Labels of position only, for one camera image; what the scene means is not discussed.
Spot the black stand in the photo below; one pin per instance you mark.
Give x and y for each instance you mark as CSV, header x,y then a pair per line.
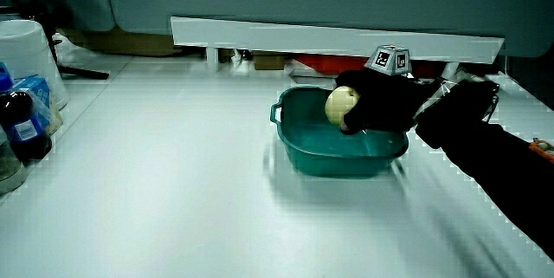
x,y
84,72

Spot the orange object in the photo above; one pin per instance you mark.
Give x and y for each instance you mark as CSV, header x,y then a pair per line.
x,y
543,148

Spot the person's right forearm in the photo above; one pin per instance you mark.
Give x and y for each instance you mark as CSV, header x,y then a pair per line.
x,y
497,157

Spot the clear glass jar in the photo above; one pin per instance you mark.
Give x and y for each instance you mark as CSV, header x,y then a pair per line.
x,y
8,170

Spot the large cardboard box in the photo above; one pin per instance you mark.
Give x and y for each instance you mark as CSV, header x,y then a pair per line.
x,y
125,44

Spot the dark soda bottle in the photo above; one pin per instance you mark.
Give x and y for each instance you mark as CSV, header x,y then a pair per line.
x,y
21,131

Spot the yellow round ball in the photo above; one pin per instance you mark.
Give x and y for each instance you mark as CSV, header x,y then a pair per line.
x,y
339,105

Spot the long white board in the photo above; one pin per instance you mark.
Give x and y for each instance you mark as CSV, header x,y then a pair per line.
x,y
303,37

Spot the small cardboard box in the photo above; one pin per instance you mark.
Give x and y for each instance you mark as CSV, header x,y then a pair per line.
x,y
268,61

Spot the green plastic basin plate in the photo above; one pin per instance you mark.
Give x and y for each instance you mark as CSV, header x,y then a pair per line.
x,y
333,152

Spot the person's right hand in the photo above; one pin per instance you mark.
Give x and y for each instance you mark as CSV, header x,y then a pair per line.
x,y
385,100

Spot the white plastic bucket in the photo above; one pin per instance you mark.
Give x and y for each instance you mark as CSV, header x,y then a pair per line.
x,y
26,53

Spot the red container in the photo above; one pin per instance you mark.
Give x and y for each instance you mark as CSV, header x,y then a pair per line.
x,y
329,63

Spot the blue carton box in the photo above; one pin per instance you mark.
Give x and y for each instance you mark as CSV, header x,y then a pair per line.
x,y
40,92

